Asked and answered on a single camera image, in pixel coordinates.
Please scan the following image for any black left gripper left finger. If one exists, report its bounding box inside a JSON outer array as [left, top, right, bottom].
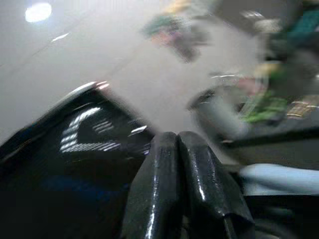
[[119, 131, 185, 239]]

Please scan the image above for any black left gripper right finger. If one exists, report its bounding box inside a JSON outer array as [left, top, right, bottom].
[[177, 130, 257, 239]]

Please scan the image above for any black washing machine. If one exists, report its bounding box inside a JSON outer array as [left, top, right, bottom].
[[0, 82, 155, 239]]

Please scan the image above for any round ceiling lamp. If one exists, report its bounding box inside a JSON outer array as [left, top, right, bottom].
[[24, 2, 53, 23]]

